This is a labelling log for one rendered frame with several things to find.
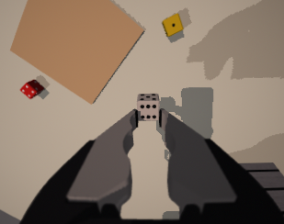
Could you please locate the white die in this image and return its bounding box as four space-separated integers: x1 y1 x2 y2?
137 94 160 121

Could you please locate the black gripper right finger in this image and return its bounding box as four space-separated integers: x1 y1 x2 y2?
159 108 284 224

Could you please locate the yellow die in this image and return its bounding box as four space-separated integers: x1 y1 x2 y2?
162 13 184 37

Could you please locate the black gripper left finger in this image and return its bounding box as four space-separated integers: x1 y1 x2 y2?
19 109 139 224

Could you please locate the red die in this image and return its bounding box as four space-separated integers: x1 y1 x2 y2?
20 80 44 99

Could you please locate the tan flat mat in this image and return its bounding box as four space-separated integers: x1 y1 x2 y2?
10 0 143 105

